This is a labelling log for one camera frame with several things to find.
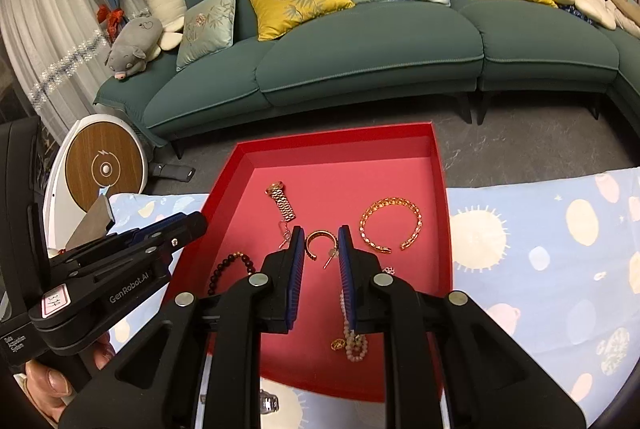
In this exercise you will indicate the gold bangle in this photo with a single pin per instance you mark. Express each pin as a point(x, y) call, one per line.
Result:
point(390, 204)

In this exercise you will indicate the grey pig plush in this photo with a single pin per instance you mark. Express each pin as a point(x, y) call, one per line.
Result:
point(135, 41)

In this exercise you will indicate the silver dangle earring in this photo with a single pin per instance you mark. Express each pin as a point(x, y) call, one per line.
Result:
point(389, 269)
point(286, 236)

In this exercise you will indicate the red cardboard box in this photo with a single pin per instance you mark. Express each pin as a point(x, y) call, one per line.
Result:
point(325, 189)

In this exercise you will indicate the white machine with wooden disc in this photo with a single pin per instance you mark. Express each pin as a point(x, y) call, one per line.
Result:
point(105, 169)

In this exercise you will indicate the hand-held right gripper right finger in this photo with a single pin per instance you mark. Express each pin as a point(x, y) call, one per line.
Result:
point(346, 279)

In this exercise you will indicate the gold hoop earring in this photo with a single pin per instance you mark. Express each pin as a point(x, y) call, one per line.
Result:
point(320, 233)

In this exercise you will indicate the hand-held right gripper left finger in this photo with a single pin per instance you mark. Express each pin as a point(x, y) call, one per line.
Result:
point(296, 279)

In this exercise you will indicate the white sheer curtain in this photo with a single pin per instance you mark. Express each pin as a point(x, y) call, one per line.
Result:
point(45, 9)

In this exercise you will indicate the blue patterned cushion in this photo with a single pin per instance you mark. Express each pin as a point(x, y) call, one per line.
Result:
point(575, 13)

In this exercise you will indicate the black machine foot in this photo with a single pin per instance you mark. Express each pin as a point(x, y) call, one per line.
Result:
point(172, 171)

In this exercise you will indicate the beige plush toy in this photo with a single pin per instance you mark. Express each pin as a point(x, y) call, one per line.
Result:
point(622, 6)

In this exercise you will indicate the red curtain bow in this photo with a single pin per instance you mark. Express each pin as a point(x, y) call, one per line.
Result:
point(111, 16)

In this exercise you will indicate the gold watch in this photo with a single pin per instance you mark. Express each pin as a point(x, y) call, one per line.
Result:
point(282, 204)

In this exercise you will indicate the green sofa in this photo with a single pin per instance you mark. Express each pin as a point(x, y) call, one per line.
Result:
point(375, 44)

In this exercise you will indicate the brown flat pouch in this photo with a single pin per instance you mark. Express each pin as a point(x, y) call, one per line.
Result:
point(92, 221)

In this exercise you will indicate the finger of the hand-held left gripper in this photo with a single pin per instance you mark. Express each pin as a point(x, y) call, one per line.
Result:
point(155, 226)
point(185, 229)

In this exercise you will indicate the person's left hand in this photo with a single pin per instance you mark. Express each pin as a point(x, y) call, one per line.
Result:
point(47, 386)

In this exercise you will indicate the blue printed tablecloth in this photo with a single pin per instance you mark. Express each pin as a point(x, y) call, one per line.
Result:
point(525, 309)

